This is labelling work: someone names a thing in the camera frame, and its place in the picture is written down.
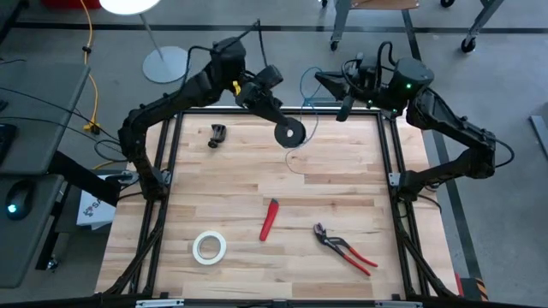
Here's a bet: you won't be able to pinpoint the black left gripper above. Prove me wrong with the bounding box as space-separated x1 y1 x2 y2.
234 76 297 129

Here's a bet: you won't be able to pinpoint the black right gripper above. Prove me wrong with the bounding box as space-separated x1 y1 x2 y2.
314 53 390 123

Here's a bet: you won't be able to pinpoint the black cord spool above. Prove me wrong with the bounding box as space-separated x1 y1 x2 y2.
273 116 308 150

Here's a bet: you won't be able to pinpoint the thin blue cord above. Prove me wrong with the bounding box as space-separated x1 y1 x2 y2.
284 66 323 175

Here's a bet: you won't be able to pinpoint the black screw clamp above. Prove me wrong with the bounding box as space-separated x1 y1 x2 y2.
207 123 228 150

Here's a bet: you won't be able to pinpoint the wooden wheeled workbench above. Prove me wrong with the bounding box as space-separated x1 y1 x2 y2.
320 0 506 55

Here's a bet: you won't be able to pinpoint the red utility knife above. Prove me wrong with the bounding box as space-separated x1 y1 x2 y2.
259 198 281 243

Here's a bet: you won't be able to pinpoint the white floor lamp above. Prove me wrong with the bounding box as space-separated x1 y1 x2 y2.
98 0 190 85

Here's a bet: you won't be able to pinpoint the white tape roll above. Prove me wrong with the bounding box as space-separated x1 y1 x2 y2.
192 230 228 266

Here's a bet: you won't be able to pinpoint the black diagonal bar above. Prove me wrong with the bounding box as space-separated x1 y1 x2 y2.
47 149 123 207

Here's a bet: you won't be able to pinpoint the white printed box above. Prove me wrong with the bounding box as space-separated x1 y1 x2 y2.
75 190 117 231

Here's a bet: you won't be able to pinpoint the grey desk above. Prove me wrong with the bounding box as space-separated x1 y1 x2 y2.
0 62 91 176
0 173 72 288

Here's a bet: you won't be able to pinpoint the yellow black striped block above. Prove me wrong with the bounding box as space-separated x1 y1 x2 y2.
453 273 489 303

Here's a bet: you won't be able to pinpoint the black computer mouse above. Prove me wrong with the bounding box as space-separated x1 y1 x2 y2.
4 179 36 222

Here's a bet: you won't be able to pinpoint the black computer keyboard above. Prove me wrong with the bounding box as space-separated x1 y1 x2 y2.
0 122 18 166

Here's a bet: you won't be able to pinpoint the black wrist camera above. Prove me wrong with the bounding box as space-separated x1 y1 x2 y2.
255 64 285 90

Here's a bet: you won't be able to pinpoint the red-handled pliers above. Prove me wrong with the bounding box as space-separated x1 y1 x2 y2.
313 222 379 277

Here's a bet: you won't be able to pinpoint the yellow extension cable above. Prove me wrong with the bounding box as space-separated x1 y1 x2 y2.
79 0 116 170

